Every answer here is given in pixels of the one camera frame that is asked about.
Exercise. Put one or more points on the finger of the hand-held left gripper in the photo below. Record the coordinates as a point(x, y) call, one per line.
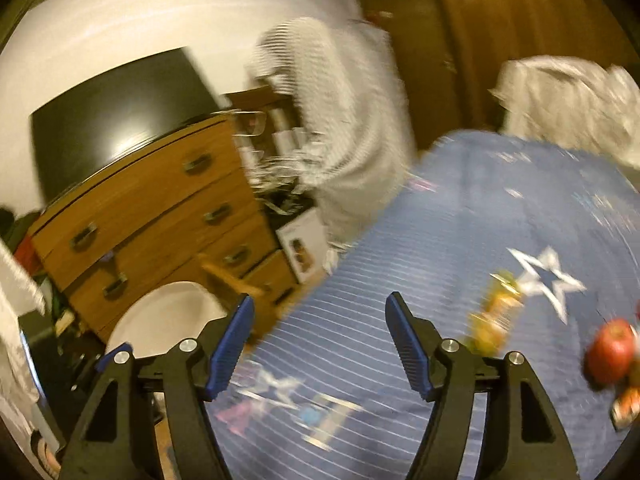
point(108, 356)

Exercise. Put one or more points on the wooden chair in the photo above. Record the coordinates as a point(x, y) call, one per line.
point(225, 277)

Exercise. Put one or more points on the white cardboard box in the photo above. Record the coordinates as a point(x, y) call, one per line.
point(300, 245)

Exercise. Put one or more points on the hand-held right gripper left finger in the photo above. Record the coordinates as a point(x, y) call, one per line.
point(230, 347)

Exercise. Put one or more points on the pile of white hangers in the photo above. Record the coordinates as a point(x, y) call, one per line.
point(270, 170)

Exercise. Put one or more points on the orange snack wrapper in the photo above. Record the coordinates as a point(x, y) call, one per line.
point(497, 310)

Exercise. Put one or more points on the white knit blanket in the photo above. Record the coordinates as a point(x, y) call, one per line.
point(345, 125)

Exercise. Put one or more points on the golden box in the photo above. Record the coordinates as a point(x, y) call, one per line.
point(627, 407)

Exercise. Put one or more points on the black television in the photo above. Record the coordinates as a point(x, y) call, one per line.
point(115, 120)

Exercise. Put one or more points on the wooden dresser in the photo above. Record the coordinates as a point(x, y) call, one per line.
point(150, 200)

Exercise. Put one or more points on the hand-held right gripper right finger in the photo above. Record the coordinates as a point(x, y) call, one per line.
point(410, 352)

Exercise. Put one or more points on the brown door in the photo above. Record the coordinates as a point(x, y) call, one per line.
point(405, 60)

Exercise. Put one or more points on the red apple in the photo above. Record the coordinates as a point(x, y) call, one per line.
point(610, 352)

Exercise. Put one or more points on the blue checkered bedsheet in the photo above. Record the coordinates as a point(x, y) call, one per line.
point(425, 240)

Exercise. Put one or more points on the dark wooden wardrobe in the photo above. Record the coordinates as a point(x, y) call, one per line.
point(525, 20)

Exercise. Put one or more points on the white plastic bucket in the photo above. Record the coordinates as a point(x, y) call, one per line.
point(165, 315)

